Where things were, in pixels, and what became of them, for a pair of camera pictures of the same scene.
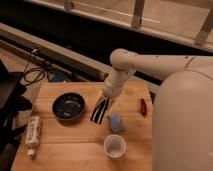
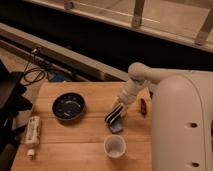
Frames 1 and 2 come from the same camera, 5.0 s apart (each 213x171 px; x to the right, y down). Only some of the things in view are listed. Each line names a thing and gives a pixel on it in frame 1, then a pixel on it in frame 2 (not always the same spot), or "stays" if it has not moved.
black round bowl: (68, 106) stays
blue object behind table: (57, 76) stays
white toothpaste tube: (32, 136) stays
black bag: (13, 100) stays
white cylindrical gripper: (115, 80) to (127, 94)
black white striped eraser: (99, 112) to (114, 114)
